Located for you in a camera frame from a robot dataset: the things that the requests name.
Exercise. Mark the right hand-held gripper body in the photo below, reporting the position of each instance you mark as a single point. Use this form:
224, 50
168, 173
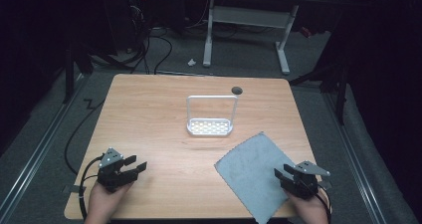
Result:
303, 184

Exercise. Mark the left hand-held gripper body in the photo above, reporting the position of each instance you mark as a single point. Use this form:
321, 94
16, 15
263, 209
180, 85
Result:
111, 176

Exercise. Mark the grey cloth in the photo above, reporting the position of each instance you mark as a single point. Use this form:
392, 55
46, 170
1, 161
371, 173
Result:
252, 171

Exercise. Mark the person's right hand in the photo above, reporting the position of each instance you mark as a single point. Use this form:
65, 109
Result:
312, 210

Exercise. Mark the person's left hand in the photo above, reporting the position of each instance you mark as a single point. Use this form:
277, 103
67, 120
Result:
101, 204

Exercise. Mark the grey tape strip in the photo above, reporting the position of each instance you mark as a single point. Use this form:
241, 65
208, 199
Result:
69, 189

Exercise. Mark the black metal stand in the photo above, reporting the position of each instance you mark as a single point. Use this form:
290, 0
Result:
341, 94
68, 78

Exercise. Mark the dark round table grommet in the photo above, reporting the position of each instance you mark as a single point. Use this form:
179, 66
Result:
236, 90

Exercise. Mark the crumpled white paper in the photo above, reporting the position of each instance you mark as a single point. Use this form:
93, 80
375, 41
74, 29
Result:
191, 62

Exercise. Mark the small red object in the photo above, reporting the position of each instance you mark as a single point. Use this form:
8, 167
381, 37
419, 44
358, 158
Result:
305, 32

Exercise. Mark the white-framed desk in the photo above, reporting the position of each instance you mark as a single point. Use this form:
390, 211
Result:
252, 18

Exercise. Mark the metal floor rail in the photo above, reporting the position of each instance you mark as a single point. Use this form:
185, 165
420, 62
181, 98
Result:
355, 164
40, 151

